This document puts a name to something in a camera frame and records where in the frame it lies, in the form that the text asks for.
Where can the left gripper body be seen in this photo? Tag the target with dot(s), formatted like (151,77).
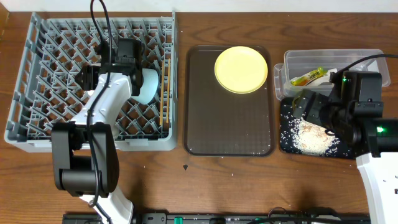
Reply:
(136,92)

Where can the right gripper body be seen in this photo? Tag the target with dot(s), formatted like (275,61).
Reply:
(319,112)

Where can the white napkin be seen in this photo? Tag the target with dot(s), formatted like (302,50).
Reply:
(324,80)

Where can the green snack wrapper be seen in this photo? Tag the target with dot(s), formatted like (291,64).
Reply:
(308,77)

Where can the light blue bowl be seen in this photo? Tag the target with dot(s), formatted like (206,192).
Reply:
(149,86)

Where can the wooden chopstick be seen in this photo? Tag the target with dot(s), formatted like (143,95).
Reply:
(162,93)
(168,91)

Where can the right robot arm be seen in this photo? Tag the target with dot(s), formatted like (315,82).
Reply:
(353,112)

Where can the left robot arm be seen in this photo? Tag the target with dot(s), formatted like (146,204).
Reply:
(85,161)

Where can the rice food waste pile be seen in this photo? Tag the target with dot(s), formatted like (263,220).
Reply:
(314,140)

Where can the black waste tray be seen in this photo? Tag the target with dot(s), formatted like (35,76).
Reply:
(286,140)

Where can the clear plastic bin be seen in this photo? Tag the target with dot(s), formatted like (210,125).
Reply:
(299,62)

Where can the yellow plate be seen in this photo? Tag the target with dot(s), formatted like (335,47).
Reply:
(241,69)

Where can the grey dish rack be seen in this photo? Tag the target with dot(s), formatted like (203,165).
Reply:
(46,91)

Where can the dark brown serving tray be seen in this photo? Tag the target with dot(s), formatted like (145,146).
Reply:
(219,122)

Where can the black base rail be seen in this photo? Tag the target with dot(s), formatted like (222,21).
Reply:
(275,215)

